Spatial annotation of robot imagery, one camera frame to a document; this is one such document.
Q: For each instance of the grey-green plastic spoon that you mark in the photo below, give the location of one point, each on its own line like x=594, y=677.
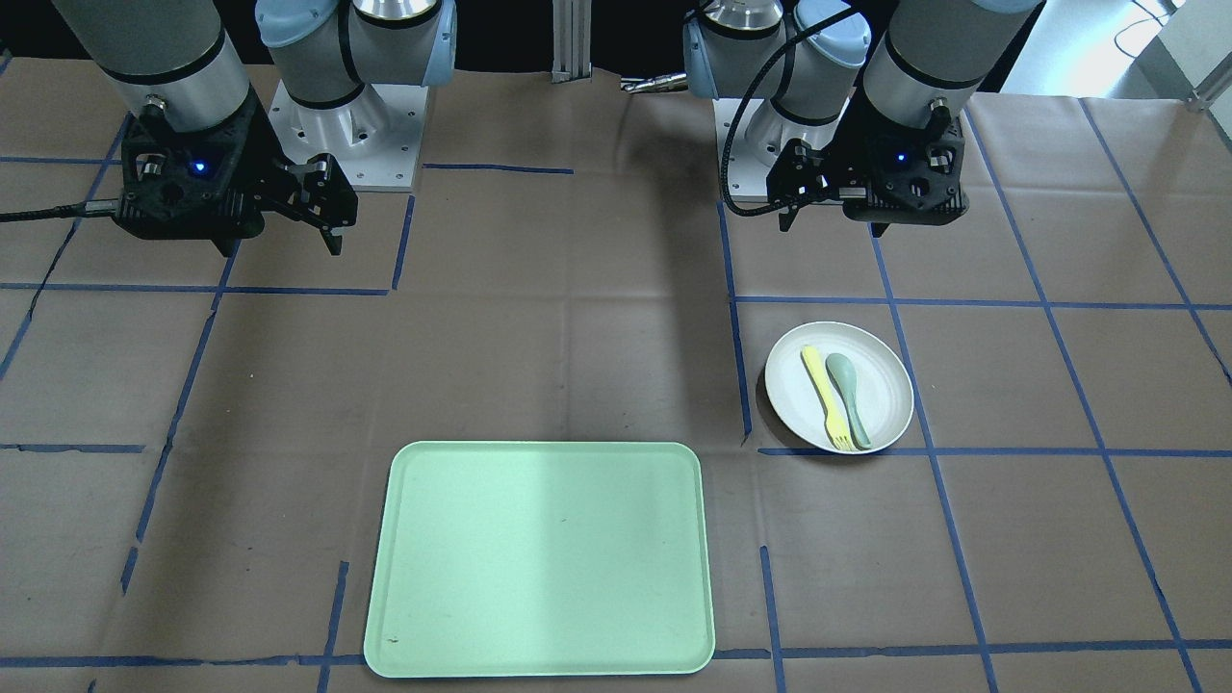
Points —
x=844, y=375

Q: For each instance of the light green tray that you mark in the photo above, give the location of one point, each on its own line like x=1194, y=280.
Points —
x=512, y=558

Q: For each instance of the yellow plastic fork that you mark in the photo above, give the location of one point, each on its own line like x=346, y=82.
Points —
x=837, y=429

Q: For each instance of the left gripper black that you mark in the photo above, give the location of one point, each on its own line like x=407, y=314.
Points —
x=848, y=147

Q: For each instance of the aluminium frame post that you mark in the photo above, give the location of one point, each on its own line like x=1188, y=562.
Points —
x=571, y=41

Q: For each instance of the brown paper table cover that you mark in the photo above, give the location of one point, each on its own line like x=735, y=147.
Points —
x=196, y=449

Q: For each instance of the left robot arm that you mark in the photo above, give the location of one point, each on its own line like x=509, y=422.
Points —
x=829, y=110

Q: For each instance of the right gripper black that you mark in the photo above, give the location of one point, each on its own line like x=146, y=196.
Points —
x=269, y=162

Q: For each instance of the white round plate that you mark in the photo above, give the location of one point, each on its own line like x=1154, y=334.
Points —
x=885, y=398

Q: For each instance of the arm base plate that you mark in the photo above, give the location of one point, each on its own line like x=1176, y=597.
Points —
x=763, y=135
x=376, y=139

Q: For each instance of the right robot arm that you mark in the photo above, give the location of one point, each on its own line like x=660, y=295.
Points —
x=327, y=52

